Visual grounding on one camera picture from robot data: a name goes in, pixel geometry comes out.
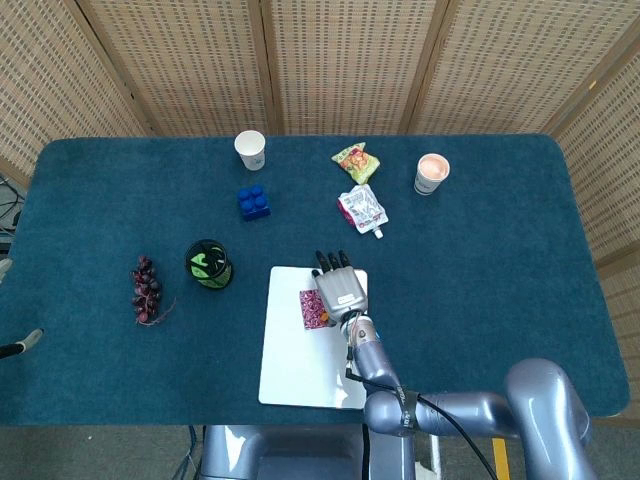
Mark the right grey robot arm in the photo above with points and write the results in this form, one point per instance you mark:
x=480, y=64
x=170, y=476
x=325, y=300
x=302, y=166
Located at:
x=450, y=410

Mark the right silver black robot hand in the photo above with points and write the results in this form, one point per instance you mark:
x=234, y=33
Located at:
x=342, y=295

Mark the bamboo folding screen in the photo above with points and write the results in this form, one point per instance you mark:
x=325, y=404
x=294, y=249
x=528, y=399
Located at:
x=350, y=60

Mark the white table leg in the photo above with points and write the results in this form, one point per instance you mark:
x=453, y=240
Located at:
x=436, y=455

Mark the green snack bag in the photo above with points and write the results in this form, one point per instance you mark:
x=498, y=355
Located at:
x=356, y=163

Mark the blue felt table cover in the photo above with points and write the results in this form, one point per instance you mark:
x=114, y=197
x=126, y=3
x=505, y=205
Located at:
x=100, y=210

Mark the empty white paper cup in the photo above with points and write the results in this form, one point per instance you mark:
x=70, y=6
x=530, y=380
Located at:
x=251, y=150

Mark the purple grape bunch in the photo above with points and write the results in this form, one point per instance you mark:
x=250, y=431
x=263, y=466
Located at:
x=145, y=290

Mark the pink snack packet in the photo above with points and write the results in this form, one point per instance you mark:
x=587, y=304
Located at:
x=312, y=310

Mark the paper cup with pink filling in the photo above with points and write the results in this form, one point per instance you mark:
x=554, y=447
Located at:
x=431, y=173

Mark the white rectangular board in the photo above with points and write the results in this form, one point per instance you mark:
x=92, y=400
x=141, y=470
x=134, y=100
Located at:
x=295, y=350

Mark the blue building block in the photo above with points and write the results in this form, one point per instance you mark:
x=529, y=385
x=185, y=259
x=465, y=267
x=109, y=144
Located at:
x=254, y=202

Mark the white spouted drink pouch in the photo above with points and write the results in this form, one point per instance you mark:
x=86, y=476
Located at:
x=364, y=209

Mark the left black grey robot hand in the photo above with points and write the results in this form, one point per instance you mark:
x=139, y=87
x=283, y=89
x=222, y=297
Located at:
x=25, y=342

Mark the grey robot torso base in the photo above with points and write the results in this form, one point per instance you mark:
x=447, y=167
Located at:
x=300, y=452

